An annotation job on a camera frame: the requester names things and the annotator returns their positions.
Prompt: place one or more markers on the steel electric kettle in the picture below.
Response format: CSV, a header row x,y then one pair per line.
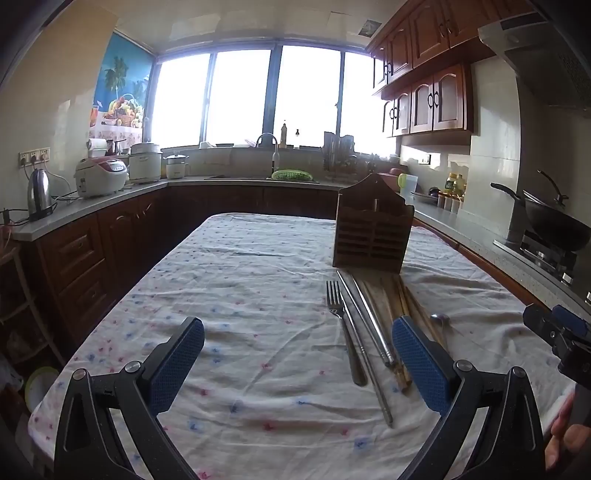
x,y
39,194

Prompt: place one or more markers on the black wok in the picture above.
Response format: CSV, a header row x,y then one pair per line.
x,y
554,221

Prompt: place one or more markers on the steel range hood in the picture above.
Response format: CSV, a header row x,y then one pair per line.
x,y
545,60

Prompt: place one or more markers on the wooden wall cabinets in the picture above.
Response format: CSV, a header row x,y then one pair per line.
x,y
438,101

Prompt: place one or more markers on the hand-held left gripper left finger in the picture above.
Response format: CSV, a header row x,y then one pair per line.
x,y
180,364

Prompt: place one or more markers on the wooden utensil holder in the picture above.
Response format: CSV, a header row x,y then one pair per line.
x,y
369,230

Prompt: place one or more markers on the metal fork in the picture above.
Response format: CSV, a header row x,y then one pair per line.
x,y
344,323

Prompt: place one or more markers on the white wall socket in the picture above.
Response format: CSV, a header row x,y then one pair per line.
x,y
425,159

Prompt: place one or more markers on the chrome kitchen faucet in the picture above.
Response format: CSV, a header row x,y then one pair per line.
x,y
275,157

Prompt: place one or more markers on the white and red rice cooker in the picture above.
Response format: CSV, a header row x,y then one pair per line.
x,y
99,177

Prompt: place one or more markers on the kitchen window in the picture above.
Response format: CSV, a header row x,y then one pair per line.
x,y
240,92

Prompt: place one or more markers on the pale green round lid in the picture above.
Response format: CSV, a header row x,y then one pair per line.
x,y
41,387

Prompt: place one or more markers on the tropical fruit wall poster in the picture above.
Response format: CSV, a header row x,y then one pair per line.
x,y
120,83

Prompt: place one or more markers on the gas stove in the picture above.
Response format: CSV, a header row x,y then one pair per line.
x,y
540,254

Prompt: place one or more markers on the wall power outlet strip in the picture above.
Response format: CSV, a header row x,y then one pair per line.
x,y
34,157

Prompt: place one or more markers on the green plastic basket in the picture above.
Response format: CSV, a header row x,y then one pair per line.
x,y
292,175

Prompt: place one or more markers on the ceiling vent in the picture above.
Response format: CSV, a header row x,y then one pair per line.
x,y
369,28

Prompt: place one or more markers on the bundle of wooden chopsticks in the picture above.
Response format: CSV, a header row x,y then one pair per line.
x,y
401,300

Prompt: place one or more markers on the metal spoon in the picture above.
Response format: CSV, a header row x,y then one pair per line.
x,y
440,317

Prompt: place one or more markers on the yellow-lid sauce bottle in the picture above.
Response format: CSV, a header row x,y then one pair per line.
x,y
451,183

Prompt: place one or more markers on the tall bottle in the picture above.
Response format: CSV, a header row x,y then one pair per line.
x,y
284,136

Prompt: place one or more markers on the clear cup with green lid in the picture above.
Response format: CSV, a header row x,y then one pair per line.
x,y
408,187

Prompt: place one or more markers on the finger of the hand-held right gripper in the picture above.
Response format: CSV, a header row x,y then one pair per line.
x,y
540,325
570,318

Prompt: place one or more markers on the dish drying rack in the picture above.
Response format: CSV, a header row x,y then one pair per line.
x,y
339,147

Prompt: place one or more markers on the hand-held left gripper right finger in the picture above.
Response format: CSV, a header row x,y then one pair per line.
x,y
418,364

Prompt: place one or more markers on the small white cooking pot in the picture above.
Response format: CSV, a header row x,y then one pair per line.
x,y
177,166

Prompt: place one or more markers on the white floral tablecloth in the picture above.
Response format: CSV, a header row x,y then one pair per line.
x,y
254,300

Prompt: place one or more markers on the person's right hand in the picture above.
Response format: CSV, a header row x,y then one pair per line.
x,y
577,438

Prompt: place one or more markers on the tall white rice cooker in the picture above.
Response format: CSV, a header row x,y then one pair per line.
x,y
145,164

